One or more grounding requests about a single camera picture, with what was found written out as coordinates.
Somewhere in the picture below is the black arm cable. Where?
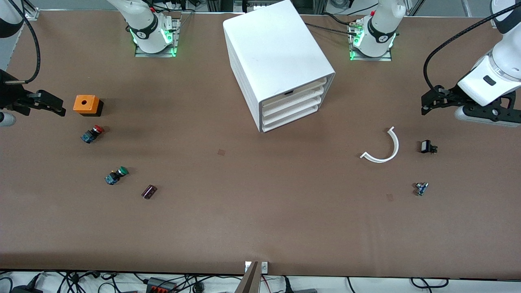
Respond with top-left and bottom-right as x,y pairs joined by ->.
6,0 -> 41,85
423,2 -> 521,91

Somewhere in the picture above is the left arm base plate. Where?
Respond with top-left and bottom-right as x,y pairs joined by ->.
348,21 -> 393,62

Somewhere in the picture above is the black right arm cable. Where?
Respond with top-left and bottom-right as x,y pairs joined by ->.
6,0 -> 41,85

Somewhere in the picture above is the black power strip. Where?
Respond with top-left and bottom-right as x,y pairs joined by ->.
146,277 -> 178,293

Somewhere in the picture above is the orange button box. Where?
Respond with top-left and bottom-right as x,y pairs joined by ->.
73,95 -> 104,117

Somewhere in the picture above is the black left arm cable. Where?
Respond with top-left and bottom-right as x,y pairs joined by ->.
423,2 -> 521,91

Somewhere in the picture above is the green push button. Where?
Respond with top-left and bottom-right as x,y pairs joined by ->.
105,166 -> 129,186

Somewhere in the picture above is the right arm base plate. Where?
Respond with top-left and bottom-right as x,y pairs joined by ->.
134,18 -> 180,58

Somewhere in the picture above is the red push button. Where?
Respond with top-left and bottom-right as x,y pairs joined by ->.
80,125 -> 105,144

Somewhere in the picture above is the black base cable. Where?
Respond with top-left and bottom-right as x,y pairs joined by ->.
304,22 -> 359,35

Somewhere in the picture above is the black looped floor cable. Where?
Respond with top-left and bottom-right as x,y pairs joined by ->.
410,277 -> 449,290

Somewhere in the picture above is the white curved plastic strip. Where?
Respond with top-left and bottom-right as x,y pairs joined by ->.
360,126 -> 399,163

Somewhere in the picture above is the aluminium corner bracket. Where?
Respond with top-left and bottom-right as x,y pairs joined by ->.
22,0 -> 40,21

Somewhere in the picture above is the wooden post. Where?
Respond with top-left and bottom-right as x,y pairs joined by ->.
235,261 -> 261,293

